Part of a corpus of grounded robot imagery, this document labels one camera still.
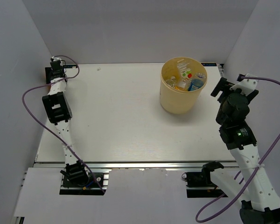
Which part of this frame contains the clear juice bottle apple label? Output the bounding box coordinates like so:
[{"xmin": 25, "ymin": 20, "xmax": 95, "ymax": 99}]
[{"xmin": 176, "ymin": 59, "xmax": 192, "ymax": 81}]

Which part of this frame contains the blue table sticker left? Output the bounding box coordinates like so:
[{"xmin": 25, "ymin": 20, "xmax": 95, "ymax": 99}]
[{"xmin": 64, "ymin": 64, "xmax": 78, "ymax": 69}]

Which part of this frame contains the clear unlabeled plastic bottle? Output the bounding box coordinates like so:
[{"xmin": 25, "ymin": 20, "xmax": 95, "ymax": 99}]
[{"xmin": 165, "ymin": 76, "xmax": 178, "ymax": 89}]

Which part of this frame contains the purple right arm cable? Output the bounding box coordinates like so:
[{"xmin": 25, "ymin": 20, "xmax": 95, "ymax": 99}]
[{"xmin": 195, "ymin": 74, "xmax": 280, "ymax": 223}]

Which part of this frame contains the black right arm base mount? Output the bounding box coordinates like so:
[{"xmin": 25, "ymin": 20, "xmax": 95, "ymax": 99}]
[{"xmin": 181, "ymin": 161, "xmax": 224, "ymax": 198}]

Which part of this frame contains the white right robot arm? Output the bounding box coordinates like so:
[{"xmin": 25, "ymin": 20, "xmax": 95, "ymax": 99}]
[{"xmin": 211, "ymin": 74, "xmax": 280, "ymax": 224}]

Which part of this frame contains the clear bottle blue square label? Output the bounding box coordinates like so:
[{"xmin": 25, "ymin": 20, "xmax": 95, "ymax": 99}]
[{"xmin": 188, "ymin": 78, "xmax": 204, "ymax": 91}]

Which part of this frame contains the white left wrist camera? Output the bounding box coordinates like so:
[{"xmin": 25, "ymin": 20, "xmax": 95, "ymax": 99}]
[{"xmin": 50, "ymin": 56, "xmax": 65, "ymax": 70}]

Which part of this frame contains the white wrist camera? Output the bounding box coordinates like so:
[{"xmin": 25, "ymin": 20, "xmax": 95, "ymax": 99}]
[
  {"xmin": 50, "ymin": 56, "xmax": 65, "ymax": 70},
  {"xmin": 230, "ymin": 74, "xmax": 258, "ymax": 96}
]

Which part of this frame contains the small clear bottle orange label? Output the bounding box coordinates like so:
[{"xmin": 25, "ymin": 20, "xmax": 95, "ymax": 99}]
[{"xmin": 177, "ymin": 80, "xmax": 189, "ymax": 91}]

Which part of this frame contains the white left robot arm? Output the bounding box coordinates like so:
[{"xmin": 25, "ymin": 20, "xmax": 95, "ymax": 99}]
[{"xmin": 42, "ymin": 57, "xmax": 89, "ymax": 187}]

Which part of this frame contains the clear bottle blue cap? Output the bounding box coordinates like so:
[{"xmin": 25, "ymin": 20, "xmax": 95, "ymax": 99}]
[{"xmin": 196, "ymin": 72, "xmax": 207, "ymax": 79}]

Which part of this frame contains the blue table sticker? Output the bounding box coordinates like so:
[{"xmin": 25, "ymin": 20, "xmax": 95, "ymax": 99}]
[
  {"xmin": 64, "ymin": 64, "xmax": 78, "ymax": 69},
  {"xmin": 201, "ymin": 63, "xmax": 217, "ymax": 67}
]

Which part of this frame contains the blue table sticker right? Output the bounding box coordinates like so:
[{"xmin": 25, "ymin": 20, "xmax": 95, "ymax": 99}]
[{"xmin": 201, "ymin": 63, "xmax": 217, "ymax": 67}]

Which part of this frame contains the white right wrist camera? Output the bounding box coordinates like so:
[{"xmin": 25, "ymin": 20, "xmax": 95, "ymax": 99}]
[{"xmin": 230, "ymin": 74, "xmax": 258, "ymax": 96}]

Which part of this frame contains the yellow plastic bin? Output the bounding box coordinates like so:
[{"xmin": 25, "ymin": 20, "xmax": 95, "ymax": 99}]
[{"xmin": 160, "ymin": 57, "xmax": 208, "ymax": 114}]

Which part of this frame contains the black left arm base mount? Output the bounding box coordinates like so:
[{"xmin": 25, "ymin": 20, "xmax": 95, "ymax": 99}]
[{"xmin": 59, "ymin": 161, "xmax": 106, "ymax": 196}]

